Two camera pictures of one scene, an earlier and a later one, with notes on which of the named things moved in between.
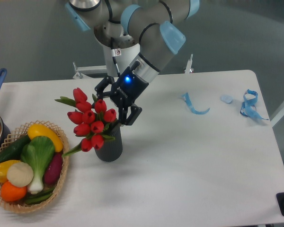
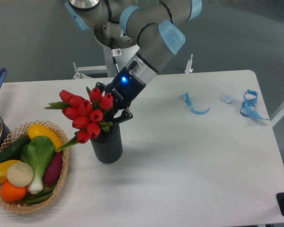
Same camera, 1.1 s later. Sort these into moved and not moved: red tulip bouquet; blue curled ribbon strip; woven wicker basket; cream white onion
Moved: red tulip bouquet
Not moved: blue curled ribbon strip; woven wicker basket; cream white onion
